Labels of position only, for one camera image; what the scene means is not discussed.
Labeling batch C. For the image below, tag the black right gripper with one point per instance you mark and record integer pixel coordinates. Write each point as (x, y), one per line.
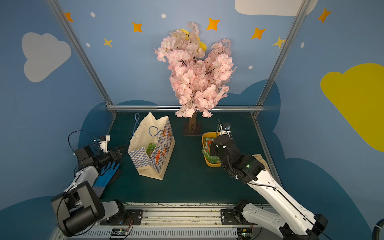
(224, 141)

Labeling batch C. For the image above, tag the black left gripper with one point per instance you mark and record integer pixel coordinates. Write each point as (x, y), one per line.
(111, 154)

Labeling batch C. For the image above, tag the blue checkered paper bag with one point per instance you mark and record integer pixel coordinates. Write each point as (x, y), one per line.
(151, 130)

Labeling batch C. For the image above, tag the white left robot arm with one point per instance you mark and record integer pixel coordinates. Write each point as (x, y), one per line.
(79, 207)

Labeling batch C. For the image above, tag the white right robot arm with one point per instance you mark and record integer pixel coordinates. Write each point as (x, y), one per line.
(270, 192)

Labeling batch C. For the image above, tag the green condiment packet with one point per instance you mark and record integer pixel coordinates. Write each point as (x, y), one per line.
(206, 151)

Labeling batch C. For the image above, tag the yellow plastic tray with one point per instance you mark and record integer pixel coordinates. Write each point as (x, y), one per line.
(211, 135)

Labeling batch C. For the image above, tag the blue work glove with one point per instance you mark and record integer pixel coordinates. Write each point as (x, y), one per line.
(107, 174)

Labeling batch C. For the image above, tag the beige work glove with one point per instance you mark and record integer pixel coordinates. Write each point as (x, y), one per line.
(263, 162)

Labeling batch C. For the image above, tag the pink blossom artificial tree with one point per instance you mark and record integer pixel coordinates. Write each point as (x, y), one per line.
(199, 79)

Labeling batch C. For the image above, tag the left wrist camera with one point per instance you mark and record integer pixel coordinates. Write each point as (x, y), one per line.
(103, 143)

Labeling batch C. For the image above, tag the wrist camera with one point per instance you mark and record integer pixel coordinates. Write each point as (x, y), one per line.
(103, 143)
(225, 129)

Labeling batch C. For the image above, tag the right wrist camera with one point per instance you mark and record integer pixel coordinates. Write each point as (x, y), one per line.
(225, 129)

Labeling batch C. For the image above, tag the right aluminium frame post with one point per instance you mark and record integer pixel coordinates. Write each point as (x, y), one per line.
(295, 28)

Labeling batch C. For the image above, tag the aluminium frame post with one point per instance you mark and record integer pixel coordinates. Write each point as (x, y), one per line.
(59, 14)
(295, 28)

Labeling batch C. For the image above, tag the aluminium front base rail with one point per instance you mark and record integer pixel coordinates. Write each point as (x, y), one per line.
(139, 221)

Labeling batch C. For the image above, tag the left aluminium frame post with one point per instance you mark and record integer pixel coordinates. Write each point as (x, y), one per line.
(59, 14)

